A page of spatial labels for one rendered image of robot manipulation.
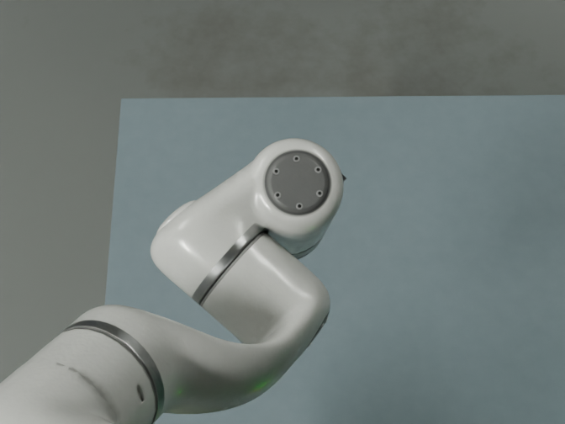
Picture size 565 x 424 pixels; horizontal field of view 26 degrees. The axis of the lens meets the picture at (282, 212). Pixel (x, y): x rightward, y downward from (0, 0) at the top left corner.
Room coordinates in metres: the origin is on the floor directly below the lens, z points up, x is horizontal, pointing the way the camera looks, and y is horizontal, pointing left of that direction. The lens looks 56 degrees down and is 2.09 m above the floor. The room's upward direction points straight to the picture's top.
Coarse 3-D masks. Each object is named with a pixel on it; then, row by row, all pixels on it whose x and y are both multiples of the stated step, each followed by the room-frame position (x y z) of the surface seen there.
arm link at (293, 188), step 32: (256, 160) 0.54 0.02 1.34; (288, 160) 0.54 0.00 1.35; (320, 160) 0.54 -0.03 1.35; (224, 192) 0.52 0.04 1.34; (256, 192) 0.52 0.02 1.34; (288, 192) 0.52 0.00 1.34; (320, 192) 0.52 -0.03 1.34; (192, 224) 0.49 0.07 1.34; (224, 224) 0.49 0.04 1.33; (256, 224) 0.50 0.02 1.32; (288, 224) 0.50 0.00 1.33; (320, 224) 0.50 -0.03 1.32; (160, 256) 0.48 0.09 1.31; (192, 256) 0.47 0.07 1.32; (224, 256) 0.47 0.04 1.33; (192, 288) 0.46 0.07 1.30
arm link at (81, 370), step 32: (64, 352) 0.35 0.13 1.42; (96, 352) 0.35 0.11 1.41; (128, 352) 0.35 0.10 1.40; (0, 384) 0.32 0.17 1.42; (32, 384) 0.32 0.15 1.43; (64, 384) 0.32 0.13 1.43; (96, 384) 0.32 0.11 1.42; (128, 384) 0.33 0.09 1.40; (0, 416) 0.29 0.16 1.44; (32, 416) 0.29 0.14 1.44; (64, 416) 0.29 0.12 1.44; (96, 416) 0.30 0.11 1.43; (128, 416) 0.31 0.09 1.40
